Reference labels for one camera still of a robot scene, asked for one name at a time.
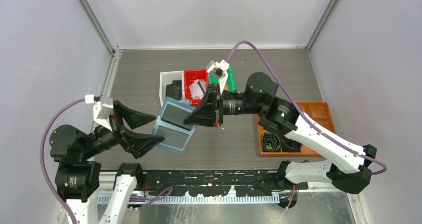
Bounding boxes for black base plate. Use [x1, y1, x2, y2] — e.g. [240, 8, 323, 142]
[135, 169, 291, 197]

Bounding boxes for blue leather card holder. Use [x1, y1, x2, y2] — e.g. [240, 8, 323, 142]
[152, 97, 196, 153]

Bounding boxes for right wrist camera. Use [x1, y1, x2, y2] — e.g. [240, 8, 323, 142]
[206, 60, 230, 94]

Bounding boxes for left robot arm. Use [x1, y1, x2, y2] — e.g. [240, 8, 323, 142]
[49, 95, 164, 224]

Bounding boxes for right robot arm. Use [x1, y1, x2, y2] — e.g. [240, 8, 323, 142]
[184, 72, 377, 194]

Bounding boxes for black cards in white bin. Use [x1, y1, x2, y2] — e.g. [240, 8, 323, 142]
[165, 80, 183, 101]

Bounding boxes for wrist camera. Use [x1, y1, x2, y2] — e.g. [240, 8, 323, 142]
[206, 60, 230, 94]
[84, 95, 113, 131]

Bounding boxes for rolled belt bottom left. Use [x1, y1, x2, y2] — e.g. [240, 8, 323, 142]
[261, 132, 282, 152]

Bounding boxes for orange compartment tray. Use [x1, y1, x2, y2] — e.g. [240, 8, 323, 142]
[255, 101, 336, 157]

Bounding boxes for silver cards in red bin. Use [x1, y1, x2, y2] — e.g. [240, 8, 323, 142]
[189, 79, 208, 100]

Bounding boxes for grey card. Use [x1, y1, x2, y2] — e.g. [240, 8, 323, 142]
[161, 104, 194, 130]

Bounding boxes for white plastic bin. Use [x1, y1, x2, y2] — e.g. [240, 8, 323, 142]
[159, 70, 185, 106]

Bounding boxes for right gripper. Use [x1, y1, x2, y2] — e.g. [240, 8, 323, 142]
[183, 83, 264, 127]

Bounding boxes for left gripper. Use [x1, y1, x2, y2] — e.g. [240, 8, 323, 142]
[81, 99, 164, 157]

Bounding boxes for green plastic bin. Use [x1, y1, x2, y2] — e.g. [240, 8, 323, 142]
[208, 68, 236, 92]

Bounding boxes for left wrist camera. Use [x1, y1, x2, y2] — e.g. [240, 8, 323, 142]
[84, 95, 113, 131]

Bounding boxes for red plastic bin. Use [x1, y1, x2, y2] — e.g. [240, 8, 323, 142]
[183, 69, 209, 106]

